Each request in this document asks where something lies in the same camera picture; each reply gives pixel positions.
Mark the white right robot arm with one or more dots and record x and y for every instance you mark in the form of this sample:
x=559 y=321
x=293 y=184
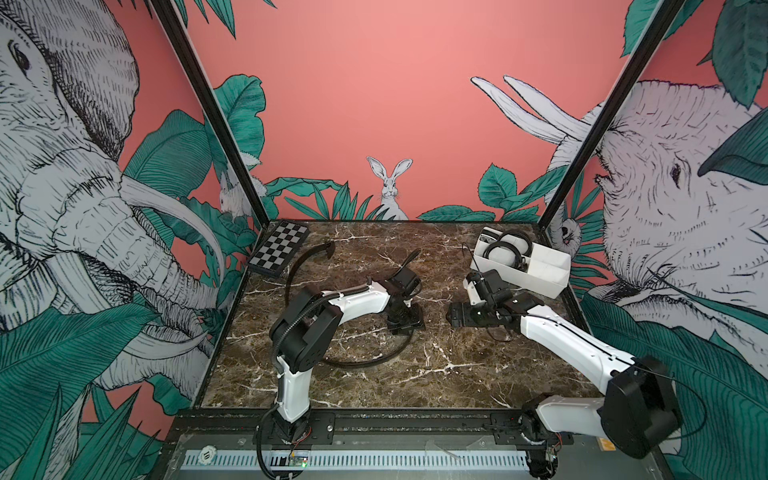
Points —
x=637 y=407

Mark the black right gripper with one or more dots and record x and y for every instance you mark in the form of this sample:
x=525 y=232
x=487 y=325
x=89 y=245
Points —
x=466 y=320

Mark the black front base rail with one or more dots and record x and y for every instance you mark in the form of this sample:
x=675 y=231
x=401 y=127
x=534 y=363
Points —
x=329 y=424

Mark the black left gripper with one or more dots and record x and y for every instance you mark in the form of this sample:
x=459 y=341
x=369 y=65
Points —
x=417 y=321

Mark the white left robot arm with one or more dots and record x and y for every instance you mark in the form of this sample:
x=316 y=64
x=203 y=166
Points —
x=302 y=334

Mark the black frame post left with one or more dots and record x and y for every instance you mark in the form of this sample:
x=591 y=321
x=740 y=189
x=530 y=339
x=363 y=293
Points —
x=170 y=21

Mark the white slotted cable duct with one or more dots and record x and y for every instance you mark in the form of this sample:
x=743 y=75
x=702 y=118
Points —
x=357 y=460

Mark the long black belt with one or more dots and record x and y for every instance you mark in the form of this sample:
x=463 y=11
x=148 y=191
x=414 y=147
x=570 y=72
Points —
x=361 y=343

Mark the black frame post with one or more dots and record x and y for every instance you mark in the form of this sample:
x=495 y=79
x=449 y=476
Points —
x=656 y=28
x=170 y=21

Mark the black belt with metal buckle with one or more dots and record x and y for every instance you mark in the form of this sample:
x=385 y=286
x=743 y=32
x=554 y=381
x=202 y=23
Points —
x=519 y=239

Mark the white divided storage box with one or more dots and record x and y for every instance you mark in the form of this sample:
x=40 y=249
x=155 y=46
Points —
x=545 y=272

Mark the black white checkerboard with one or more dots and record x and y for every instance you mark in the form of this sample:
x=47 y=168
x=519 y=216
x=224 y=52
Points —
x=275 y=253

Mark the orange warning sticker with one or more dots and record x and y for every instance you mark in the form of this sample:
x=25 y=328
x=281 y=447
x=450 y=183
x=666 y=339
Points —
x=605 y=445

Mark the black frame post right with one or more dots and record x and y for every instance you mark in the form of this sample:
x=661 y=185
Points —
x=656 y=28

